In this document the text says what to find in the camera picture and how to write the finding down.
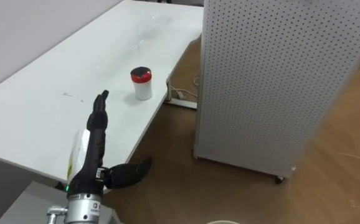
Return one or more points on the white jar with red lid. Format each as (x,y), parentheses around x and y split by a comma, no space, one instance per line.
(142,83)

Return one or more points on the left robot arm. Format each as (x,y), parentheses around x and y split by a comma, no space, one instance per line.
(80,208)

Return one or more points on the white perforated panel cabinet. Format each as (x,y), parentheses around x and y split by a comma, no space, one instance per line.
(267,81)

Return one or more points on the white round rim object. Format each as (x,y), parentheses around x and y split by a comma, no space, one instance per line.
(223,222)

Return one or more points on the white desk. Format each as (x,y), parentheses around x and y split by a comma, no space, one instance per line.
(74,77)

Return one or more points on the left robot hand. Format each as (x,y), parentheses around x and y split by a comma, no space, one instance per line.
(93,149)

